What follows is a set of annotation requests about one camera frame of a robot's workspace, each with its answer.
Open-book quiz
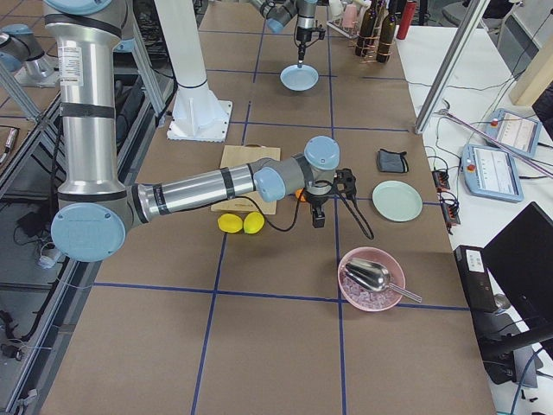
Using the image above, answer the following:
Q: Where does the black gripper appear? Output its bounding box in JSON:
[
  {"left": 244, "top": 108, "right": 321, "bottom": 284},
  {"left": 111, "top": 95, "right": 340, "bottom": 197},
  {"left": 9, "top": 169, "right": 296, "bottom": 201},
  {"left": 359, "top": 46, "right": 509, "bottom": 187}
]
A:
[
  {"left": 295, "top": 26, "right": 326, "bottom": 61},
  {"left": 305, "top": 188, "right": 334, "bottom": 228}
]

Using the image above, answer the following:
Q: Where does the orange fruit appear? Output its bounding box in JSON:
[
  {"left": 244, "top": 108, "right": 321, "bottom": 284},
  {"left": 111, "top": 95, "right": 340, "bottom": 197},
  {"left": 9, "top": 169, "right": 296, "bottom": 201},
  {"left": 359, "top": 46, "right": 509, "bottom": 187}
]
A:
[{"left": 295, "top": 188, "right": 307, "bottom": 203}]

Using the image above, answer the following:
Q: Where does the light blue plate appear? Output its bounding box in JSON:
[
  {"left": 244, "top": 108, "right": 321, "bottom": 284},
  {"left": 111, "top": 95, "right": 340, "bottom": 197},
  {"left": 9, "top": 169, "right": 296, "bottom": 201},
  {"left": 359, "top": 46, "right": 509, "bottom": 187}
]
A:
[{"left": 280, "top": 65, "right": 319, "bottom": 92}]

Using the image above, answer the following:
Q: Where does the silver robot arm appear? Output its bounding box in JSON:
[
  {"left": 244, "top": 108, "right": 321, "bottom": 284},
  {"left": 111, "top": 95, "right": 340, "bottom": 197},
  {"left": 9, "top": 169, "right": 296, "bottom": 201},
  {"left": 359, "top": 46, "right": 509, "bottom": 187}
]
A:
[
  {"left": 250, "top": 0, "right": 326, "bottom": 67},
  {"left": 43, "top": 1, "right": 340, "bottom": 262}
]

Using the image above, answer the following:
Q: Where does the light green plate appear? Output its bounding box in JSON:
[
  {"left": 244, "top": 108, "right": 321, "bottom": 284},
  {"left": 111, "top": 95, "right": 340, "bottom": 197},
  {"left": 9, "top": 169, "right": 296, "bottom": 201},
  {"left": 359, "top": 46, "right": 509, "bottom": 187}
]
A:
[{"left": 372, "top": 180, "right": 423, "bottom": 222}]

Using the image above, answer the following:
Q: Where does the green wine bottle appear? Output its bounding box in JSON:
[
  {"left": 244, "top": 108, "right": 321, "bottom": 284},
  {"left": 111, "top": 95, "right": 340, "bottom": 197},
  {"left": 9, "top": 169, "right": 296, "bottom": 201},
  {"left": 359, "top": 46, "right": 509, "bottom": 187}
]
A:
[
  {"left": 376, "top": 0, "right": 397, "bottom": 63},
  {"left": 354, "top": 1, "right": 380, "bottom": 57}
]

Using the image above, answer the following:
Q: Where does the yellow lemon near board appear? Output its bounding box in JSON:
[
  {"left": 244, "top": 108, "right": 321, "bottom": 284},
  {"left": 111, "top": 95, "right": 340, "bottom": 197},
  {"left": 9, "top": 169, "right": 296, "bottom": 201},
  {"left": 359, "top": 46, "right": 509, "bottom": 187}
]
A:
[{"left": 243, "top": 212, "right": 265, "bottom": 234}]

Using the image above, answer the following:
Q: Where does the metal scoop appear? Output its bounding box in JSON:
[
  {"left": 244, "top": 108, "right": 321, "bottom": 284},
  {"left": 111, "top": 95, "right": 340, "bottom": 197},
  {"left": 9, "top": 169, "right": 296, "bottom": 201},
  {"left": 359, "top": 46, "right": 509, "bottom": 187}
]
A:
[{"left": 345, "top": 258, "right": 423, "bottom": 303}]

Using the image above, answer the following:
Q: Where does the grey folded cloth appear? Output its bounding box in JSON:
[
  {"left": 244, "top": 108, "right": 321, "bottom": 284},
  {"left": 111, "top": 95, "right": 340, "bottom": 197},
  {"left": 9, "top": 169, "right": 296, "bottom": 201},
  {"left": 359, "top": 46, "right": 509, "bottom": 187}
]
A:
[{"left": 377, "top": 149, "right": 410, "bottom": 174}]

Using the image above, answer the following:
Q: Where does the yellow lemon outer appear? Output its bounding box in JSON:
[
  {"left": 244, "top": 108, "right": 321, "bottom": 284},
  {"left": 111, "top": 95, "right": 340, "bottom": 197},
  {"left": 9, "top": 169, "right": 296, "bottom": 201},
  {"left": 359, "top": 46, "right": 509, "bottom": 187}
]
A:
[{"left": 217, "top": 214, "right": 243, "bottom": 233}]

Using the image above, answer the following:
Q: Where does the pink bowl with ice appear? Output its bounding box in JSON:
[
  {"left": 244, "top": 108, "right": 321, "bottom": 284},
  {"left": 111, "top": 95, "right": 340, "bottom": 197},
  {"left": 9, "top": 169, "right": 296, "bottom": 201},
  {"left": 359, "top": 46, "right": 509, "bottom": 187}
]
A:
[{"left": 338, "top": 246, "right": 406, "bottom": 312}]

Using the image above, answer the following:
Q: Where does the wooden cutting board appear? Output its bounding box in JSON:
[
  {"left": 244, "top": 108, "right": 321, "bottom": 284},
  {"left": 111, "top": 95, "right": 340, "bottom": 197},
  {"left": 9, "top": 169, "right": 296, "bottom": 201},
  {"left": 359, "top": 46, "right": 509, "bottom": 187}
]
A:
[{"left": 211, "top": 145, "right": 281, "bottom": 215}]

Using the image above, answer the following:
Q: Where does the red thermos bottle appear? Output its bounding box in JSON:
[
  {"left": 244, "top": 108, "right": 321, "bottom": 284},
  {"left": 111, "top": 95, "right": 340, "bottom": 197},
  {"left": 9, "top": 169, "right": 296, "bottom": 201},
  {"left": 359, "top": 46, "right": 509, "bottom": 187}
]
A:
[{"left": 396, "top": 0, "right": 418, "bottom": 40}]

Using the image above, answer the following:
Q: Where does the black computer box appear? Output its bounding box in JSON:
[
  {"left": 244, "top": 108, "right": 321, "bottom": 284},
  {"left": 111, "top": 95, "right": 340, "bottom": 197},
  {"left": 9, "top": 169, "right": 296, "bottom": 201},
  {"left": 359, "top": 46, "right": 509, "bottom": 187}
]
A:
[{"left": 454, "top": 245, "right": 497, "bottom": 313}]

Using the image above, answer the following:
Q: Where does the reacher grabber stick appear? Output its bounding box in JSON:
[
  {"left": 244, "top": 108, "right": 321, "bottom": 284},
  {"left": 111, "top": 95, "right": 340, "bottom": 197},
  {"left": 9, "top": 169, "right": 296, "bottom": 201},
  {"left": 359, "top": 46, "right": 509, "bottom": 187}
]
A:
[{"left": 438, "top": 107, "right": 552, "bottom": 178}]

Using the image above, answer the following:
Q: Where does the blue teach pendant near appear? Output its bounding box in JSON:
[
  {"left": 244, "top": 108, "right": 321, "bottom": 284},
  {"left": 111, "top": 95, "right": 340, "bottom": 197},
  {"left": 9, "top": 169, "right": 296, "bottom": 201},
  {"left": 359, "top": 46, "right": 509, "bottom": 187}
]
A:
[{"left": 461, "top": 144, "right": 524, "bottom": 202}]

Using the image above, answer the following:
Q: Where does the blue teach pendant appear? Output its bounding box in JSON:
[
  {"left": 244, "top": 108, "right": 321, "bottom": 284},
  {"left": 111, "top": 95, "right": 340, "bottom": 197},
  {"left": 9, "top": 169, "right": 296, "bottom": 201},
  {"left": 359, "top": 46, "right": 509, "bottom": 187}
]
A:
[
  {"left": 486, "top": 108, "right": 542, "bottom": 157},
  {"left": 461, "top": 144, "right": 524, "bottom": 202}
]

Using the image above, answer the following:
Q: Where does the black monitor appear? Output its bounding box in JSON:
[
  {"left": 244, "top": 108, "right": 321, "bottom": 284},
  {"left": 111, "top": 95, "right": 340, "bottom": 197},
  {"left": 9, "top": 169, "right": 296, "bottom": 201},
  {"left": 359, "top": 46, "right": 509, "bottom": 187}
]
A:
[{"left": 483, "top": 201, "right": 552, "bottom": 322}]

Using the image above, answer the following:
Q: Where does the blue teach pendant far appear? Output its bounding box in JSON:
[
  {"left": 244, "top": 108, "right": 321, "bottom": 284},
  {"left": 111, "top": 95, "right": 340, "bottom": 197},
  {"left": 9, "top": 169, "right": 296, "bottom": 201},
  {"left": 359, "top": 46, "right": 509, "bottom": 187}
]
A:
[{"left": 486, "top": 108, "right": 542, "bottom": 157}]

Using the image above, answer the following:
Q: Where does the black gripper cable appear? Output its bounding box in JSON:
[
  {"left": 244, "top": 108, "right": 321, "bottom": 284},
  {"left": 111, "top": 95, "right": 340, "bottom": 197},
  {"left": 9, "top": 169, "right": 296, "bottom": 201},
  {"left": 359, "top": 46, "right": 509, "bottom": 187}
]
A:
[{"left": 263, "top": 189, "right": 375, "bottom": 241}]

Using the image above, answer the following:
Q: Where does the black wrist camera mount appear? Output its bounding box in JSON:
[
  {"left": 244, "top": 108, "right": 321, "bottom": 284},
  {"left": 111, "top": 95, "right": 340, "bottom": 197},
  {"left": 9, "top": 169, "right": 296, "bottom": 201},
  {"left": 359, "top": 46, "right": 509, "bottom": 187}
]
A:
[{"left": 334, "top": 168, "right": 357, "bottom": 201}]

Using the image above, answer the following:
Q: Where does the copper wire bottle rack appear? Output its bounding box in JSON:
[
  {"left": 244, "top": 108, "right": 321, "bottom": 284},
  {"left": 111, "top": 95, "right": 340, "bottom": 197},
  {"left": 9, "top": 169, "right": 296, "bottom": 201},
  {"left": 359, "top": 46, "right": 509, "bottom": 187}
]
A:
[{"left": 349, "top": 25, "right": 395, "bottom": 64}]

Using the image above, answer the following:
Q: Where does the aluminium frame post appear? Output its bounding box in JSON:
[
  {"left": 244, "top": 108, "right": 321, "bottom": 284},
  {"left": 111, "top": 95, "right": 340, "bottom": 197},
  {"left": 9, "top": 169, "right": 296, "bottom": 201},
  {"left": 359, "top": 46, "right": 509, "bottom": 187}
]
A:
[{"left": 414, "top": 0, "right": 490, "bottom": 134}]

